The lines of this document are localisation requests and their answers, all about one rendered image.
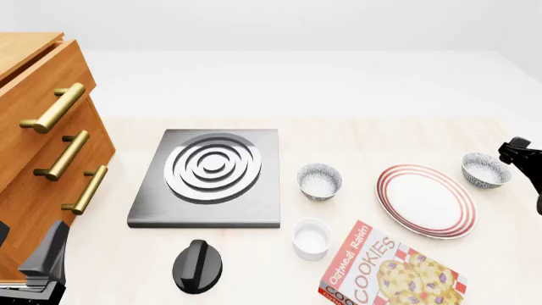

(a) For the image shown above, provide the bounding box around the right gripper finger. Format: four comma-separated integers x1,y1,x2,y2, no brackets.
497,142,542,184

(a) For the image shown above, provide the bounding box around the round black stove knob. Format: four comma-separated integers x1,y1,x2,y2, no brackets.
171,239,224,295

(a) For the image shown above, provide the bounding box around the oatmeal raisin cookies box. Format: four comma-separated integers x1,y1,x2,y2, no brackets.
317,219,468,305

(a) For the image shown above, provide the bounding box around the wooden cabinet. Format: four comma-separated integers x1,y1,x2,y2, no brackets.
0,30,117,285

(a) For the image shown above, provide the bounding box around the medium wooden cabinet drawer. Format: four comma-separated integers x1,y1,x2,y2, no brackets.
0,94,117,252

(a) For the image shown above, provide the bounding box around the flat stove plate with rings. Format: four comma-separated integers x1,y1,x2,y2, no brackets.
126,128,282,230

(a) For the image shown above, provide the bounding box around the deep wooden cabinet drawer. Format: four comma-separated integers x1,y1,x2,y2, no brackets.
0,158,112,282

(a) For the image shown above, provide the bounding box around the medium brass drawer handle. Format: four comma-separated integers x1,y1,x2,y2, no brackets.
33,130,91,183

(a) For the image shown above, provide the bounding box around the shallow wooden cabinet drawer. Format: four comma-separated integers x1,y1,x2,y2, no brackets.
0,38,98,193

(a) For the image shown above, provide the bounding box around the small white ramekin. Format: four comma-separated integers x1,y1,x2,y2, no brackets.
291,217,333,262

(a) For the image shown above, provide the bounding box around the patterned bowl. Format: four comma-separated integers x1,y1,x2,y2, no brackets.
461,152,512,191
296,163,343,202

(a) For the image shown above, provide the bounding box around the white plate with red rings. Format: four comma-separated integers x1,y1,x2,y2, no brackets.
374,163,478,241

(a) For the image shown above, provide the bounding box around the short brass drawer handle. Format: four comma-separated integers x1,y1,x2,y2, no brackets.
60,164,109,216

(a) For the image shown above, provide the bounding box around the long brass drawer handle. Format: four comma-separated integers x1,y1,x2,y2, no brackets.
19,81,87,135

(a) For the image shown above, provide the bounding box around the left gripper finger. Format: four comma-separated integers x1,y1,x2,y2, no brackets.
0,220,12,249
17,219,71,286

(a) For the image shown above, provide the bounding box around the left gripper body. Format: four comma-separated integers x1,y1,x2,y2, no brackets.
0,274,67,305

